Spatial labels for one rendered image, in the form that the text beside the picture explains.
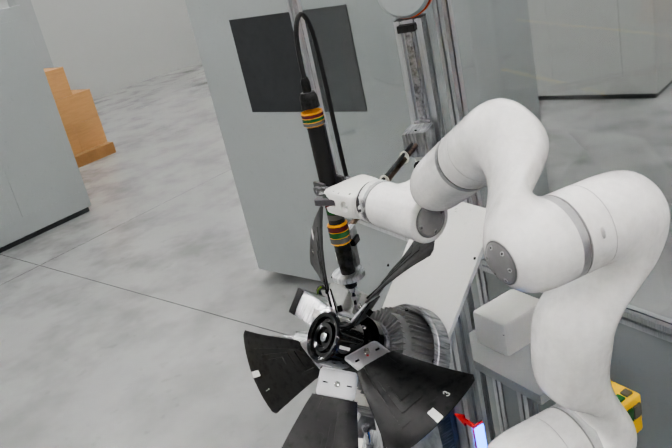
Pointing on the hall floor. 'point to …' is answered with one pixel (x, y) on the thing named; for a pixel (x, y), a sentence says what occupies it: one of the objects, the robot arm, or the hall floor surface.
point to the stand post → (462, 360)
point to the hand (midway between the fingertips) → (329, 185)
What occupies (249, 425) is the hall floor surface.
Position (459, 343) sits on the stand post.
